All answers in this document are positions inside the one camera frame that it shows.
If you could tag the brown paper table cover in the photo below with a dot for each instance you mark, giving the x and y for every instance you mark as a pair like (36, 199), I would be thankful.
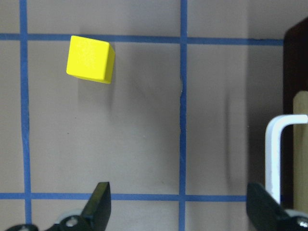
(178, 133)

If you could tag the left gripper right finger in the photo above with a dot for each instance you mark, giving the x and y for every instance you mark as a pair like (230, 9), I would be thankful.
(267, 215)

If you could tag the dark wooden drawer box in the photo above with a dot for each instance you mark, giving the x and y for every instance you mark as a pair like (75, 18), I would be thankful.
(295, 101)

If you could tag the yellow block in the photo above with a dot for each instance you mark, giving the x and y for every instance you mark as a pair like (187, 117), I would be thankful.
(90, 59)

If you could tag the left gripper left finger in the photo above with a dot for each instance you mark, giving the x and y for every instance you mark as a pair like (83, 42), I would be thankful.
(94, 216)

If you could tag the white drawer handle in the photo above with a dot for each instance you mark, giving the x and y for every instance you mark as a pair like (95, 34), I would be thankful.
(273, 136)

